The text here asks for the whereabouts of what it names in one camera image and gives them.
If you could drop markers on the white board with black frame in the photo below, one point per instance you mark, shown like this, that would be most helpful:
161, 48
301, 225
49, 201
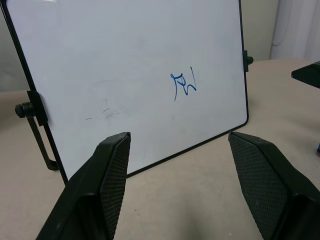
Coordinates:
130, 80

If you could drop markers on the black flat object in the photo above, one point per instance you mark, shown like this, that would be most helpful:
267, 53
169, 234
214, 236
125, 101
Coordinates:
307, 74

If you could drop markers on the black metal whiteboard stand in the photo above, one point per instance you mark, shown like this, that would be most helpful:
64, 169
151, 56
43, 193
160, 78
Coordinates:
32, 120

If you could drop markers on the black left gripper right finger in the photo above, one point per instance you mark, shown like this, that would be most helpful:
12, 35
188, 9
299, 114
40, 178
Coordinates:
270, 185

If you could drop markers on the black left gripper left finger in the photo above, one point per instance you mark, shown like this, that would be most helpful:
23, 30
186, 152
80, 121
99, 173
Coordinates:
100, 190

